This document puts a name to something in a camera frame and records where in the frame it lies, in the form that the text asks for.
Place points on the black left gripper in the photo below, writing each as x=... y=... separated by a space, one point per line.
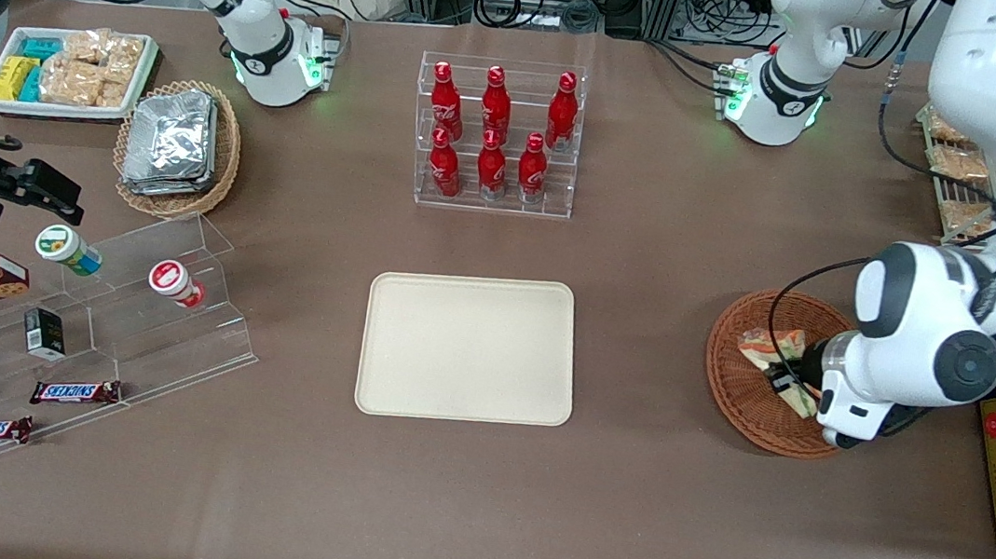
x=808 y=365

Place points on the triangular sandwich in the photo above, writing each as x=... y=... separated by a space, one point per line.
x=758 y=345

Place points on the round brown wicker basket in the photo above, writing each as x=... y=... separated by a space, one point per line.
x=729 y=390

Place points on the white rectangular snack tray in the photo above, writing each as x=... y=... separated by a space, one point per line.
x=58 y=111

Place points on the oval light wicker basket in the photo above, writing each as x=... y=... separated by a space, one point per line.
x=226 y=155

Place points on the beige plastic tray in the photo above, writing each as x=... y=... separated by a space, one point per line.
x=452 y=349

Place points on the green lid yogurt cup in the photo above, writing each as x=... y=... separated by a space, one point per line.
x=63 y=246

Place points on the teal snack packet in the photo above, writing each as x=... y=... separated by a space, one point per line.
x=31 y=86
x=41 y=47

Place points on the clear bag of crackers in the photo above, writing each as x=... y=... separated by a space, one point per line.
x=70 y=83
x=124 y=57
x=86 y=47
x=113 y=93

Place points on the silver foil packet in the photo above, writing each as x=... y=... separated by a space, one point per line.
x=176 y=185
x=170 y=130

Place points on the yellow snack packet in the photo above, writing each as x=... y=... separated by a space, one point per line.
x=10 y=79

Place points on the small dark green box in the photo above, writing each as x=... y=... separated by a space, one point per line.
x=45 y=333

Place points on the red lid yogurt cup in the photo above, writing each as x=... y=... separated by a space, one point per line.
x=170 y=279

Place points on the clear acrylic step shelf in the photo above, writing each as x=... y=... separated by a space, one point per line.
x=172 y=345

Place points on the bagged brown snack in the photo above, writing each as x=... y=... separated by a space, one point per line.
x=959 y=165
x=946 y=131
x=964 y=220

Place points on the red cola bottle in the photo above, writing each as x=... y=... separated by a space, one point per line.
x=445 y=170
x=446 y=105
x=496 y=106
x=532 y=171
x=562 y=113
x=492 y=171

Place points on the clear acrylic bottle rack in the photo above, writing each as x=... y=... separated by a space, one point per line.
x=530 y=82

